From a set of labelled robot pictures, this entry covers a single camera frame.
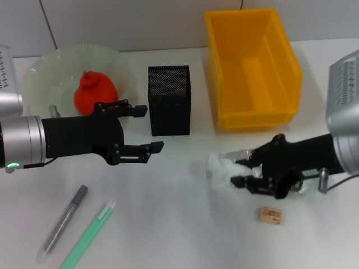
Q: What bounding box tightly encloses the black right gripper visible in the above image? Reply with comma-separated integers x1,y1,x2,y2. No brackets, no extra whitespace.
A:
229,133,342,200

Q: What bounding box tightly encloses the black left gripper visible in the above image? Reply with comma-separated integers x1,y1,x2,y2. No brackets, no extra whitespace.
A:
41,99,165,166

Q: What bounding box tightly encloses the clear water bottle green label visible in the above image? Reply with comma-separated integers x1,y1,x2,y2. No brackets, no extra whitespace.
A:
207,149,312,196

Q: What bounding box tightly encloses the white paper ball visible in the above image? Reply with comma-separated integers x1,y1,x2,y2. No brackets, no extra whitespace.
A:
209,156,264,191

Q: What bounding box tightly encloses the red-orange toy orange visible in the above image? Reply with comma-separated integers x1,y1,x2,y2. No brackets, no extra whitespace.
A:
73,71,119,115

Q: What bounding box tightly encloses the black mesh pen holder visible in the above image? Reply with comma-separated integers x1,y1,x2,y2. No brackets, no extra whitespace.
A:
148,64,191,137

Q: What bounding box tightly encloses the beige eraser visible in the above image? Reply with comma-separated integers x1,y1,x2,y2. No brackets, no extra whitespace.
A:
255,205,283,225

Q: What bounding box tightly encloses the translucent wavy fruit plate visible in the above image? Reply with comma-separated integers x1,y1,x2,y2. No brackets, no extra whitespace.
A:
21,44,139,120

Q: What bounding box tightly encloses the mint green pen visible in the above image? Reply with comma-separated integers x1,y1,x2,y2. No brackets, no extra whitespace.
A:
58,200,117,269

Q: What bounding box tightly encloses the silver glitter pen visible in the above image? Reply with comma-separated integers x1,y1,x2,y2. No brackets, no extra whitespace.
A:
36,184,89,266

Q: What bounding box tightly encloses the yellow plastic bin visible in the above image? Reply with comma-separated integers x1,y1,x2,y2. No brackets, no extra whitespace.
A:
204,7,304,131

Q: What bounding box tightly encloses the right gripper cable with plug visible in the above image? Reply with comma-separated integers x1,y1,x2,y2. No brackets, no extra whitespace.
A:
317,167,359,194

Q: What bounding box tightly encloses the gripper cable with plug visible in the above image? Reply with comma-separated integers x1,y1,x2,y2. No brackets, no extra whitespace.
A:
317,167,359,194
22,158,56,169

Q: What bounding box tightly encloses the left gripper cable with plug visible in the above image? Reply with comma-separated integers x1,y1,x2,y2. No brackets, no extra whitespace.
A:
22,158,56,169

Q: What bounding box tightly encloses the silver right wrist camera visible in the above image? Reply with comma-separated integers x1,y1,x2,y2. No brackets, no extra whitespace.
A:
327,49,359,132

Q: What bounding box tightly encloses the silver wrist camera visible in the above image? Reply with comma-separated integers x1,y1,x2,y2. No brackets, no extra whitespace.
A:
327,49,359,132
0,43,24,114

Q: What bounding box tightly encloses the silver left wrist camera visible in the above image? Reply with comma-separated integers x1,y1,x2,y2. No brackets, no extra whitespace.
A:
0,43,24,114

